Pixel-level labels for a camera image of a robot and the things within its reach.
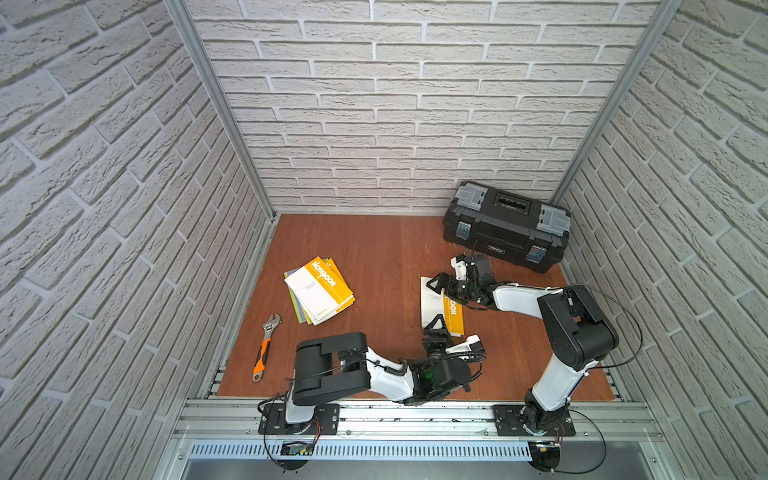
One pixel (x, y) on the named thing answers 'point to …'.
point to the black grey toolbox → (519, 228)
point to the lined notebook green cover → (300, 311)
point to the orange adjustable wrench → (269, 329)
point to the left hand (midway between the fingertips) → (445, 323)
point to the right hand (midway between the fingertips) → (438, 287)
